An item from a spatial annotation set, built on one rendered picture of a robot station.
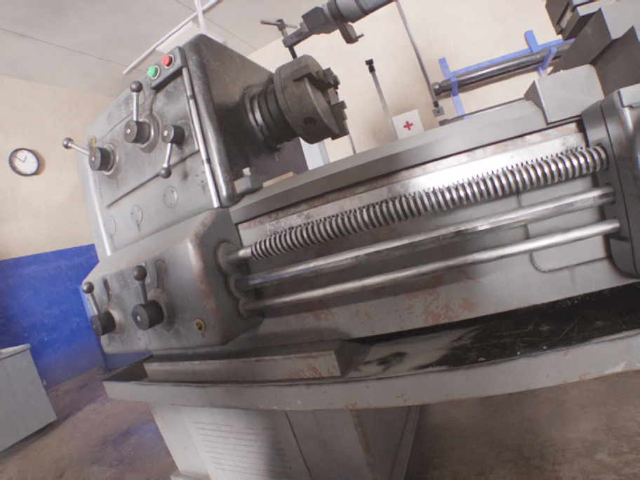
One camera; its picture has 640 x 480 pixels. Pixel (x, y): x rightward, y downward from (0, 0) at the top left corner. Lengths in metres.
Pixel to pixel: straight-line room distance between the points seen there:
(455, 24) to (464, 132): 3.74
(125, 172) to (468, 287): 0.93
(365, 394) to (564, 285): 0.43
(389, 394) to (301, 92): 0.71
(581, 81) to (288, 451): 1.01
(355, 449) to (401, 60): 3.96
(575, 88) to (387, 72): 3.62
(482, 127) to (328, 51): 3.96
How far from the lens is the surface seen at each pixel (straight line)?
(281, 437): 0.90
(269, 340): 0.85
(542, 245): 0.59
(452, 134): 0.65
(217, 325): 0.70
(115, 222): 1.13
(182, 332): 0.78
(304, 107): 0.88
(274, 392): 0.68
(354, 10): 0.91
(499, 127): 0.65
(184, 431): 1.17
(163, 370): 1.12
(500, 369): 0.55
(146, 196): 0.99
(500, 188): 0.57
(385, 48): 4.32
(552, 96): 0.67
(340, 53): 4.45
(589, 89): 0.69
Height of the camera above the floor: 0.72
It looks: 4 degrees down
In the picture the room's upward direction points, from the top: 16 degrees counter-clockwise
